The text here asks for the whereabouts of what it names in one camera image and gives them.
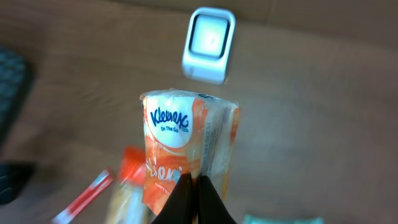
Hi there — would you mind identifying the teal wet wipes pack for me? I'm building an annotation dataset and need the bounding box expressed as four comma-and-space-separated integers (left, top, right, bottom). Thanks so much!
243, 215, 324, 224

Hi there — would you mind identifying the orange kleenex tissue pack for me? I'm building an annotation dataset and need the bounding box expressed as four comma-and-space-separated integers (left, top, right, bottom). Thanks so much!
140, 89, 239, 215

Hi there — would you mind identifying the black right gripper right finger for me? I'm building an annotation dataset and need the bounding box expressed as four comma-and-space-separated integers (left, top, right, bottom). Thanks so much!
197, 176, 236, 224

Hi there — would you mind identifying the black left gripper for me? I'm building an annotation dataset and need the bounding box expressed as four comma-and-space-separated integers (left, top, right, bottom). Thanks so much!
1, 161, 35, 205

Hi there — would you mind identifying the white barcode scanner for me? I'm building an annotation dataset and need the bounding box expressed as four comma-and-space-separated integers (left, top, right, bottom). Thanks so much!
182, 7, 236, 85

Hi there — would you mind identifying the red stick packet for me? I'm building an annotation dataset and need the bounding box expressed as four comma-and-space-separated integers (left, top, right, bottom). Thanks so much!
52, 169, 114, 224

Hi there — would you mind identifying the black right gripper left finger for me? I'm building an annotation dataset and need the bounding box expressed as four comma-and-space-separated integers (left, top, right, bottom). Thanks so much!
151, 174, 193, 224

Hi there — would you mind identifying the long spaghetti pasta package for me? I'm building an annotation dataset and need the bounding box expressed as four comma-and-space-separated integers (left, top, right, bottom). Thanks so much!
105, 146, 150, 224

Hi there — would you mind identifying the grey plastic shopping basket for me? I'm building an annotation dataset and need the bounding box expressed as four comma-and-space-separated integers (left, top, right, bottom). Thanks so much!
1, 46, 33, 145

